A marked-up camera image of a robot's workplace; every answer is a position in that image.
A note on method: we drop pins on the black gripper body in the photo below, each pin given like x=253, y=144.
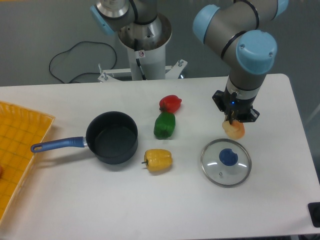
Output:
x=245, y=112

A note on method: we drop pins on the round flower-shaped bread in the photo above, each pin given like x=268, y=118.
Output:
x=235, y=131

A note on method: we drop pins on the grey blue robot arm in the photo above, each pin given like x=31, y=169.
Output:
x=232, y=33

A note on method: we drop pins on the glass lid with blue knob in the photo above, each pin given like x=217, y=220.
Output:
x=225, y=162

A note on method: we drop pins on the red bell pepper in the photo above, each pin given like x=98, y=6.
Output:
x=170, y=104

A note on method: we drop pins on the green bell pepper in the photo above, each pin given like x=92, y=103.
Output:
x=164, y=125

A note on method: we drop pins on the yellow bell pepper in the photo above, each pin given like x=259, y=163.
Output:
x=157, y=159

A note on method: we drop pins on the black object at table corner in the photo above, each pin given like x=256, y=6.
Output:
x=314, y=212

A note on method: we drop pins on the yellow plastic basket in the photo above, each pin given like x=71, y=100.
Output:
x=20, y=128

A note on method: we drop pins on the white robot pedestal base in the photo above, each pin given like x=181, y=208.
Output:
x=146, y=50

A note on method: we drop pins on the dark pot with blue handle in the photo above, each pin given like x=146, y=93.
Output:
x=112, y=137

